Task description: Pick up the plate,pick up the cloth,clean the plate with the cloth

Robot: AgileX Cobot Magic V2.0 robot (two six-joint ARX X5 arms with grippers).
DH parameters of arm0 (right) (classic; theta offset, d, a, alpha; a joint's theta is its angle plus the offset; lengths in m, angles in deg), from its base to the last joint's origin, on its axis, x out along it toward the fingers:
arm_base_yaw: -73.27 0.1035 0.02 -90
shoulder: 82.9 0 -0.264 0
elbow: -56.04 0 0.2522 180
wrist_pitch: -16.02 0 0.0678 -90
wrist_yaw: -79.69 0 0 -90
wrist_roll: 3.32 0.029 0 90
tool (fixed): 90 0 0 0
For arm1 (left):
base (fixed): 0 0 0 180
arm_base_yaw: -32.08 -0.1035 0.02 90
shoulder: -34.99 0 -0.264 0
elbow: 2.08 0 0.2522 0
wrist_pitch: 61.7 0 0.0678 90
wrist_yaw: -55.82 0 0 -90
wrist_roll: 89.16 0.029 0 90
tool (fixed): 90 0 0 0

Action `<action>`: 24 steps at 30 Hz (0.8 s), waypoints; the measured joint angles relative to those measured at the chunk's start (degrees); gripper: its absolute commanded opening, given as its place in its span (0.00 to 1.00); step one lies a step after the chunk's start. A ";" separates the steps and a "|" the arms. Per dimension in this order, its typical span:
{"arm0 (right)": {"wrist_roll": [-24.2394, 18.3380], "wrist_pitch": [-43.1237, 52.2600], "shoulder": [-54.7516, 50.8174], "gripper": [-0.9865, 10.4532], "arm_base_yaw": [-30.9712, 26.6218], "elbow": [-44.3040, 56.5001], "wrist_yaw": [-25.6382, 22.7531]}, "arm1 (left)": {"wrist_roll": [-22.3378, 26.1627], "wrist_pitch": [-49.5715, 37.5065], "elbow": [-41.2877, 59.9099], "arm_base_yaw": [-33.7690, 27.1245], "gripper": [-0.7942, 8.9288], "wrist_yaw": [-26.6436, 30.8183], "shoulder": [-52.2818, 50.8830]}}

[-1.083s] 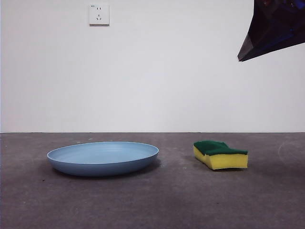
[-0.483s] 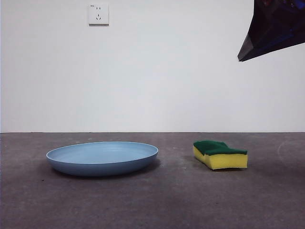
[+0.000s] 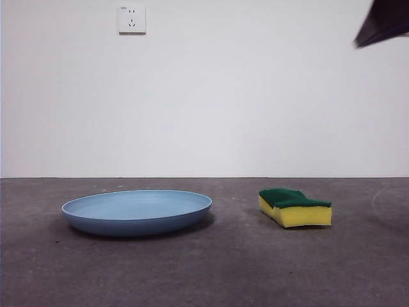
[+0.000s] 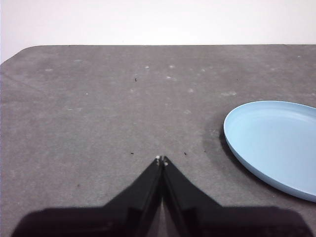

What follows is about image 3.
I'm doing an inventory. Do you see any yellow sponge with green pad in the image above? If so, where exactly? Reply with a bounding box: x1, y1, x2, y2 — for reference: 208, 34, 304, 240
258, 187, 332, 229

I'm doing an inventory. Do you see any light blue round plate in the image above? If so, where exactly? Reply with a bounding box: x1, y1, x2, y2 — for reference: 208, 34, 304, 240
61, 189, 213, 237

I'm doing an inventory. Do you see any white wall socket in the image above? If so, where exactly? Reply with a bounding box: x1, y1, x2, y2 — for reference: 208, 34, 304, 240
118, 4, 147, 35

